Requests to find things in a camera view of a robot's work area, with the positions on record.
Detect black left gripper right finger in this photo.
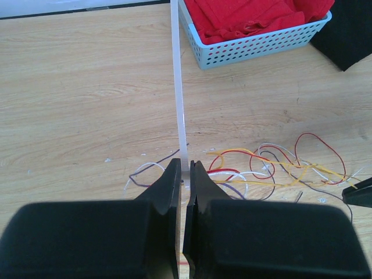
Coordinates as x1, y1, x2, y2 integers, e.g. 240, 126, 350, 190
183, 161, 371, 278

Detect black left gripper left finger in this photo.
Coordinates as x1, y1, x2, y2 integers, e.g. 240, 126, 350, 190
1, 159, 181, 278

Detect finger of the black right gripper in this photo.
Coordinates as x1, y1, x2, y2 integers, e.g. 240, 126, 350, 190
342, 177, 372, 208

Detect orange thin wire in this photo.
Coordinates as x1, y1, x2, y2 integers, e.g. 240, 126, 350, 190
206, 148, 360, 189

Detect white zip tie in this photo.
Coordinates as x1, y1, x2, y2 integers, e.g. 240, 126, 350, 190
170, 0, 190, 189

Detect black folded cloth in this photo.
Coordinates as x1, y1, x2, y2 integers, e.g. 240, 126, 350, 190
310, 0, 371, 71

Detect light blue perforated basket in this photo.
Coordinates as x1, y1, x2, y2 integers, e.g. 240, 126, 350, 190
178, 1, 332, 70

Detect red cloth in basket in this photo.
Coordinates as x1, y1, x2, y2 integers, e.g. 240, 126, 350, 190
185, 0, 335, 45

